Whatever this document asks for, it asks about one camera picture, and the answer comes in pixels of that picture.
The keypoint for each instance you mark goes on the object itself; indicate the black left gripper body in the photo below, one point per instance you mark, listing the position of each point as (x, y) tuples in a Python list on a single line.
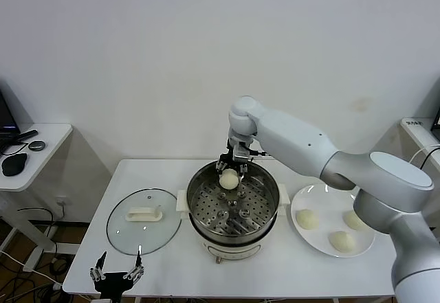
[(111, 280)]

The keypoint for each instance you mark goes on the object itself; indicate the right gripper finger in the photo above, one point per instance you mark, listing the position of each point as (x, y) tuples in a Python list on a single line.
[(243, 169), (221, 166)]

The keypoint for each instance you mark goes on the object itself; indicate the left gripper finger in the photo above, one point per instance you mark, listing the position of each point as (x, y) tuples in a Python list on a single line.
[(101, 261), (138, 258)]

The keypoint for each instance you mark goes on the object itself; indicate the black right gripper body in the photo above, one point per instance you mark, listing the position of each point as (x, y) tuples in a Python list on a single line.
[(228, 152)]

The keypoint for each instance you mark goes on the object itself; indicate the white steamed baozi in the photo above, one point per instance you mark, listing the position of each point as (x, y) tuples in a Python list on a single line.
[(228, 181), (352, 220), (307, 219), (342, 243)]

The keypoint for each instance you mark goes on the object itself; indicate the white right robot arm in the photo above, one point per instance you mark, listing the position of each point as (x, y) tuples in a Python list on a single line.
[(292, 138)]

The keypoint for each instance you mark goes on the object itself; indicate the stainless steel steamer basket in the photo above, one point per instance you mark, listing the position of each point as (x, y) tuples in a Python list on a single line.
[(213, 220)]

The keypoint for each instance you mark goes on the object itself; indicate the cream electric cooker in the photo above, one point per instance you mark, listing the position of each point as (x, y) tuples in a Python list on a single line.
[(233, 248)]

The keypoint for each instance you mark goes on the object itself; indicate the white round plate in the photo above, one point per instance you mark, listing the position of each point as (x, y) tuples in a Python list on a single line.
[(323, 200)]

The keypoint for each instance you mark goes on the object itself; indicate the black computer mouse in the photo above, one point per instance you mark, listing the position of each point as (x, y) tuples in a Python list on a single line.
[(13, 165)]

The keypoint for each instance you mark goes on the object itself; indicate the white side desk with mouse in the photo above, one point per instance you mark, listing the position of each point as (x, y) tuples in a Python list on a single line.
[(51, 138)]

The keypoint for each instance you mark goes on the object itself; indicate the black bar remote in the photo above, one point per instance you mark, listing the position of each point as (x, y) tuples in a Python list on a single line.
[(27, 134)]

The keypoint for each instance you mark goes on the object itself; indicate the dark monitor screen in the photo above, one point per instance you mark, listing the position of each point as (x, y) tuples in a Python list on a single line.
[(5, 117)]

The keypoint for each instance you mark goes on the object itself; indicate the black laptop on labelled desk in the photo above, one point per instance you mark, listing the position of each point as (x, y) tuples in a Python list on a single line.
[(436, 121)]

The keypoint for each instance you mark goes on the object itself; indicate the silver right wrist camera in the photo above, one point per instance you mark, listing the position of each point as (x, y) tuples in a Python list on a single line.
[(240, 153)]

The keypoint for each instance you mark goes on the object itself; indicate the white wall socket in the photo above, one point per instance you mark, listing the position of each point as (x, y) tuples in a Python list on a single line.
[(61, 200)]

